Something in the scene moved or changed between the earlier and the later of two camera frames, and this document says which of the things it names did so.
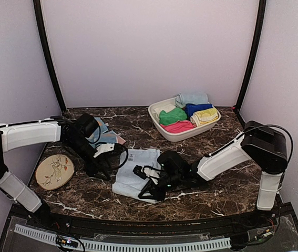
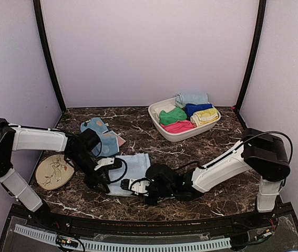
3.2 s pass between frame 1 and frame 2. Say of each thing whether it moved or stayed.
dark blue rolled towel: stayed
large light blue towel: moved
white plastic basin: stayed
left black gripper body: moved
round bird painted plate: stayed
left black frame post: stayed
